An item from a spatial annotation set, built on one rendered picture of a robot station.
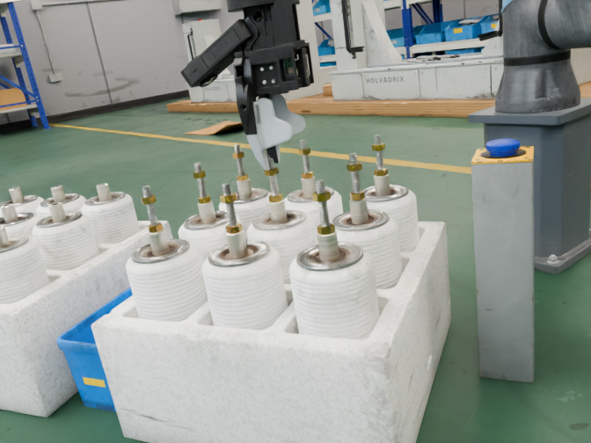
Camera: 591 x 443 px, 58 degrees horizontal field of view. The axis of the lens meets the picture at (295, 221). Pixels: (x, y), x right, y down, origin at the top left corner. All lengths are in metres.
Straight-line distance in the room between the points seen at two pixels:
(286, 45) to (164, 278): 0.32
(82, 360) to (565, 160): 0.89
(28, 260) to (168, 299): 0.29
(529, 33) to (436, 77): 2.02
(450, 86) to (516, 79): 1.95
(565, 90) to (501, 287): 0.47
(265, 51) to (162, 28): 6.97
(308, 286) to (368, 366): 0.10
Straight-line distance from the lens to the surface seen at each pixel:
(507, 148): 0.71
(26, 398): 0.95
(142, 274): 0.69
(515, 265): 0.74
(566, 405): 0.80
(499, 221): 0.72
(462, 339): 0.92
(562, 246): 1.15
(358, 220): 0.70
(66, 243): 0.98
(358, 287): 0.58
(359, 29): 3.62
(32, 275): 0.93
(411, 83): 3.21
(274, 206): 0.74
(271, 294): 0.64
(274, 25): 0.69
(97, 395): 0.90
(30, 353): 0.90
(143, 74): 7.46
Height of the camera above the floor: 0.48
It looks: 18 degrees down
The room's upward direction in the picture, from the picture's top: 9 degrees counter-clockwise
